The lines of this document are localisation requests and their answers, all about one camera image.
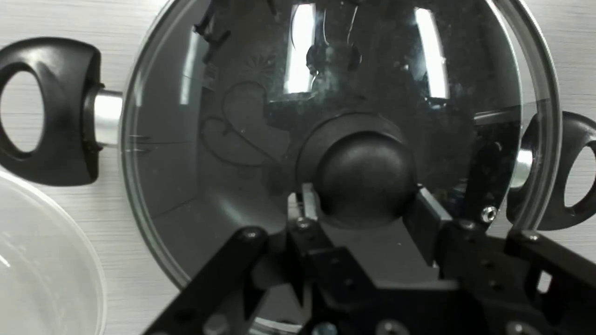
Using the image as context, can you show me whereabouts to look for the glass lid with black knob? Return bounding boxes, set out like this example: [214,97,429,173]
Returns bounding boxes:
[119,0,563,334]

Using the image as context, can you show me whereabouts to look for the clear plastic container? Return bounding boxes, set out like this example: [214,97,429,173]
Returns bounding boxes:
[0,168,108,335]

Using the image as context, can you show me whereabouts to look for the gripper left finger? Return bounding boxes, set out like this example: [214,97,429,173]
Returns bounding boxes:
[142,183,379,335]

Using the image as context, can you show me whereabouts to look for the pot with black handles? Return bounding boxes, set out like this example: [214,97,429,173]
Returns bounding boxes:
[0,0,596,334]

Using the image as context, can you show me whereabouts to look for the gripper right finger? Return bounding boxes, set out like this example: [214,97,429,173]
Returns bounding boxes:
[403,185,596,335]

